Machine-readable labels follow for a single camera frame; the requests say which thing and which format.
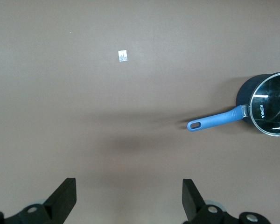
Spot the dark pot with blue handle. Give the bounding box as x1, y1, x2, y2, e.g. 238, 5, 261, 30
186, 71, 280, 137

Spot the glass pot lid blue knob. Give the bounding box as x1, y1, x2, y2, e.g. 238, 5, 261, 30
249, 72, 280, 137

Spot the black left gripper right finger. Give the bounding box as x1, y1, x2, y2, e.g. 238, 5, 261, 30
182, 179, 227, 224

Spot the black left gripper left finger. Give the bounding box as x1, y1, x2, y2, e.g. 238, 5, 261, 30
18, 178, 77, 224

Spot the brown table cloth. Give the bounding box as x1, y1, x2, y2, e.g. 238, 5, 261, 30
0, 0, 280, 224

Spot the small white sticker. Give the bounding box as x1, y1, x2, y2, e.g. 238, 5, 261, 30
118, 49, 128, 63

